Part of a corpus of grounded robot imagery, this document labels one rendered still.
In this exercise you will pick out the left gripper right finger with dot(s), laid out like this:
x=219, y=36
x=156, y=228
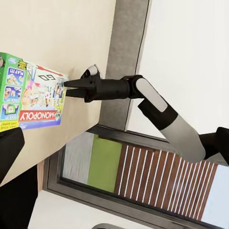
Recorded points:
x=221, y=141

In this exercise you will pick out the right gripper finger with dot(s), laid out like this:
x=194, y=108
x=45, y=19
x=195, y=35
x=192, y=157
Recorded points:
x=77, y=92
x=85, y=83

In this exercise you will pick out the board game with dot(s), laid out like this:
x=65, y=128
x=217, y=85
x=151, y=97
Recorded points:
x=31, y=96

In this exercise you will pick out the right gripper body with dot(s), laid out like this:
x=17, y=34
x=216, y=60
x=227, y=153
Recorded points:
x=106, y=89

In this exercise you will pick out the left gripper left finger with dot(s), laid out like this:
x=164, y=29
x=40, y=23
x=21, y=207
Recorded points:
x=11, y=143

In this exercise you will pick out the bed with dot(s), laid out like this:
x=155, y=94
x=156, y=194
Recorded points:
x=69, y=36

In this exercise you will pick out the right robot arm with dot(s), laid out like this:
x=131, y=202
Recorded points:
x=185, y=139

